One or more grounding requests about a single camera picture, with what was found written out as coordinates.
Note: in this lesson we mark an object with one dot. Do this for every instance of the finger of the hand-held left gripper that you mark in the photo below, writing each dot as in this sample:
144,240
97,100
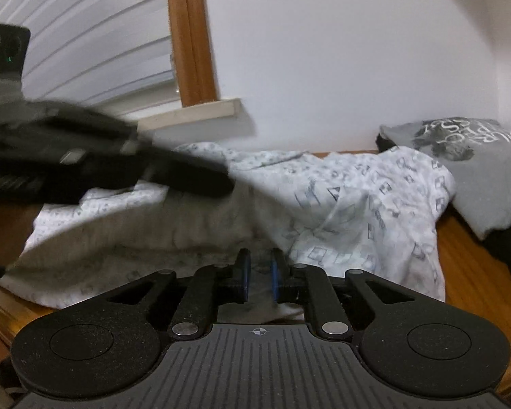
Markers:
191,174

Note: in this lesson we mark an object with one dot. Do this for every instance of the white checker-print shirt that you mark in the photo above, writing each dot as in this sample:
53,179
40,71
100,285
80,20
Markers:
323,204

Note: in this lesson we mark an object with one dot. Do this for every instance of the beige window sill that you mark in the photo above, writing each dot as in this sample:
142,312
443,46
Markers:
196,113

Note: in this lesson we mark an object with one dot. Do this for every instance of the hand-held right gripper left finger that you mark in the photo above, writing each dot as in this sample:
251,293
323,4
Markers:
246,275

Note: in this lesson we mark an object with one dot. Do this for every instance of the grey window blind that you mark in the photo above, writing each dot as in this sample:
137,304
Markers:
89,30

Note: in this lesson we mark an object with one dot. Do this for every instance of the wooden window frame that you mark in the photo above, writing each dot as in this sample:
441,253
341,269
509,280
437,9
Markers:
193,34

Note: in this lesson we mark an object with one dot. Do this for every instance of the grey printed t-shirt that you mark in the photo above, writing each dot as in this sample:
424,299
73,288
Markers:
477,170

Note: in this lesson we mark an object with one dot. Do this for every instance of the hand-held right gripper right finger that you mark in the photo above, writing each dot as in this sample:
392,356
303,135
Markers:
275,275

